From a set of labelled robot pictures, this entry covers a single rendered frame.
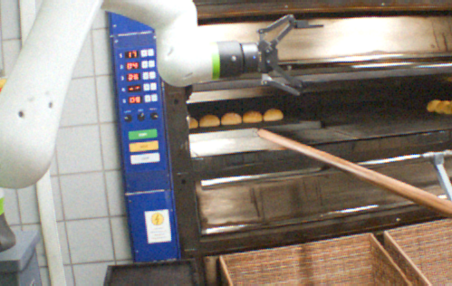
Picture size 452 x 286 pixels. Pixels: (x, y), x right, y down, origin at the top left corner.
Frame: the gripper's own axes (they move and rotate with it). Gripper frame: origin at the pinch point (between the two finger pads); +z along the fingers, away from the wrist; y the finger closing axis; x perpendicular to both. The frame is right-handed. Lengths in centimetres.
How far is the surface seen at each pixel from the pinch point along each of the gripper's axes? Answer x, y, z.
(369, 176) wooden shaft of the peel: 14.7, 29.3, 5.1
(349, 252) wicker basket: -51, 69, 24
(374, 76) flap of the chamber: -40, 8, 32
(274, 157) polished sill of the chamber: -55, 33, 0
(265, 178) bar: -17.7, 32.8, -12.3
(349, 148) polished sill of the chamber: -55, 33, 27
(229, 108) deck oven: -215, 27, 15
